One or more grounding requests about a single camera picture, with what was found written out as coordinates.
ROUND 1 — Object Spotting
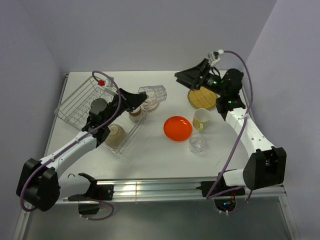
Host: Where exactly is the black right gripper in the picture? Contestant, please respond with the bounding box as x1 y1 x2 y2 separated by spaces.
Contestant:
175 58 227 97

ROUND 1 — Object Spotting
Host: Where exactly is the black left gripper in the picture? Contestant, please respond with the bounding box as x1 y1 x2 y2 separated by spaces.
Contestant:
102 87 148 127

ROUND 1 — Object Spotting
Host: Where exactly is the steel cup brown band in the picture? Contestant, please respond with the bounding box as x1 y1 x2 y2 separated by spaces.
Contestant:
128 106 144 122

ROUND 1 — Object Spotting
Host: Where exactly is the beige floral ceramic bowl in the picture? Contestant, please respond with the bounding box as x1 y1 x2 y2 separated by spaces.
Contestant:
104 124 127 148

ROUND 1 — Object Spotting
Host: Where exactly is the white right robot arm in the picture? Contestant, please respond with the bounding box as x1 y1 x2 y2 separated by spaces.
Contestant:
174 58 287 195

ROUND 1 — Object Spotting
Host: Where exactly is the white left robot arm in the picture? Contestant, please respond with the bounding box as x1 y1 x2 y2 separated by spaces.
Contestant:
16 88 148 212

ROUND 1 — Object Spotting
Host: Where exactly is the woven bamboo tray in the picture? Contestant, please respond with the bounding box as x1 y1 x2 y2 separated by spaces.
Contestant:
187 87 218 110

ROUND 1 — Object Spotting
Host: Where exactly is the beige plate green spot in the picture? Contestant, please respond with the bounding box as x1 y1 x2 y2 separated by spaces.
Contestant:
140 101 159 112

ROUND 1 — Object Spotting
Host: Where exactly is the yellow ceramic mug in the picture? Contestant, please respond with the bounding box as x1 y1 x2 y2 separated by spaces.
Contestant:
192 108 211 132

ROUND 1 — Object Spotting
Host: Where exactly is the orange plastic plate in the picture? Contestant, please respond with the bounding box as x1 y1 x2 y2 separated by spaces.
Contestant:
163 116 193 142

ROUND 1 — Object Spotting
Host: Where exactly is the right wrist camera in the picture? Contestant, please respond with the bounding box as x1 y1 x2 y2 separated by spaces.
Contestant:
207 49 225 67

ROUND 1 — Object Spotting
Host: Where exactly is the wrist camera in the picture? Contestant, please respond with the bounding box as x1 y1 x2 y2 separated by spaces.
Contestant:
97 77 117 92
207 49 225 67

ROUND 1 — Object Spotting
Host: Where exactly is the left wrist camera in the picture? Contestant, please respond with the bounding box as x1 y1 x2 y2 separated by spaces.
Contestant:
97 77 117 92

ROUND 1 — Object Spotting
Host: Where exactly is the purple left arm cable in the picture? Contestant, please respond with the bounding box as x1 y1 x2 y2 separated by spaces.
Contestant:
19 70 123 221

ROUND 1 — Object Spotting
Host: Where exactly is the wire dish rack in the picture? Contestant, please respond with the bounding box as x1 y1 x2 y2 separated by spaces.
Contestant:
54 76 147 156

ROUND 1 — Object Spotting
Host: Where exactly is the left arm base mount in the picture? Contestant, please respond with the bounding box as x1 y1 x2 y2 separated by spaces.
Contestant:
67 184 115 221

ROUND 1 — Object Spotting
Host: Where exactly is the aluminium rail frame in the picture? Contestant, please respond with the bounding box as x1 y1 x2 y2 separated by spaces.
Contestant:
23 72 287 206

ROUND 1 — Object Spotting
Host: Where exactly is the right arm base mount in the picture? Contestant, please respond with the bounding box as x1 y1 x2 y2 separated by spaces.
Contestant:
196 179 246 212

